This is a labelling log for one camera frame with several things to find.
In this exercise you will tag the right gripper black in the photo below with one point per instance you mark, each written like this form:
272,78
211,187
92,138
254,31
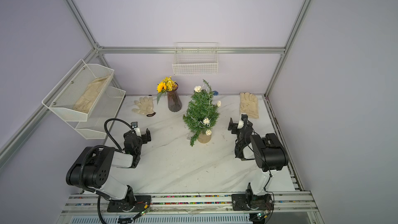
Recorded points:
234,126

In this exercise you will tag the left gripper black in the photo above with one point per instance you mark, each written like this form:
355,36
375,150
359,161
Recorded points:
148,135

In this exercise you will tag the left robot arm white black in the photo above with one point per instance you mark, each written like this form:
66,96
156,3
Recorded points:
91,171

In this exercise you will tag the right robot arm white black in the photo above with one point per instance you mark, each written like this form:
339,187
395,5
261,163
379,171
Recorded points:
270,157

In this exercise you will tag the small green christmas tree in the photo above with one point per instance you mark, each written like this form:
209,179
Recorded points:
200,113

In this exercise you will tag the beige glove on table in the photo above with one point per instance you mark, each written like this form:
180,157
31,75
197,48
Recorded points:
249,105

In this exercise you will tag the white knit glove black cuff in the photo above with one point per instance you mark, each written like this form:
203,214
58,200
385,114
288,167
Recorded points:
144,106

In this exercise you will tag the yellow sunflower bouquet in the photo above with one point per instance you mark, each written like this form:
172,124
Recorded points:
164,86

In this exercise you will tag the beige glove in basket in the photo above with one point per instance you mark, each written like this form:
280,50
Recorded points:
86,101

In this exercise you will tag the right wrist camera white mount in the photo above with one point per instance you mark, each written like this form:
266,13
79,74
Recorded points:
240,124

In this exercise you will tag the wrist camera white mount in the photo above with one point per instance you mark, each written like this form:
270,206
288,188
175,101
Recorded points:
136,128
240,124

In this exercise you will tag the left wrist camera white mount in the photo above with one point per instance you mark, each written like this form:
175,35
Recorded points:
136,128

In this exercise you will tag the lower white mesh wall basket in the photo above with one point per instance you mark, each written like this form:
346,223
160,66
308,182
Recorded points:
107,107

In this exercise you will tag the white mesh wall basket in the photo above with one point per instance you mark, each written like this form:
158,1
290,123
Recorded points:
64,95
107,107

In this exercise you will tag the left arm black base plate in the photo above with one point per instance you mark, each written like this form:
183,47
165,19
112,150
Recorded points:
137,204

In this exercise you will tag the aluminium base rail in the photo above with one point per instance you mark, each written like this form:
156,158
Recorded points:
295,207

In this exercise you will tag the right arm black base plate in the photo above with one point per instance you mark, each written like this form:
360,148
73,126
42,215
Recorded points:
243,202

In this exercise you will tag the white wire basket back wall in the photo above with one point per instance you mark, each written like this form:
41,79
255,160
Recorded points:
200,58

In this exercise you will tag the upper white mesh wall basket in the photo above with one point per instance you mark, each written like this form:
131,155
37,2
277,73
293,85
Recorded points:
64,95

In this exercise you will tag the aluminium frame profile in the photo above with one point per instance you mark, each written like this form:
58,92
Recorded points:
16,142

